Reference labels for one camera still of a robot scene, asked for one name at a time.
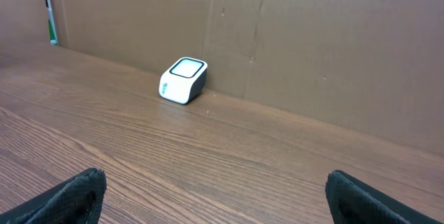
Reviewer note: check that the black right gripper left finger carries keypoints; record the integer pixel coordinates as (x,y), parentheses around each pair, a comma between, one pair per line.
(77,200)

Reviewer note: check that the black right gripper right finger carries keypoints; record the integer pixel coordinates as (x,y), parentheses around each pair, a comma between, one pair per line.
(352,201)

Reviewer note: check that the white barcode scanner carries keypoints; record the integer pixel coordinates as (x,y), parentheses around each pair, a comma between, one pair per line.
(184,80)

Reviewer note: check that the white green strip behind cardboard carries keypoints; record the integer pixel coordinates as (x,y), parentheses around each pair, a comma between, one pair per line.
(52,27)

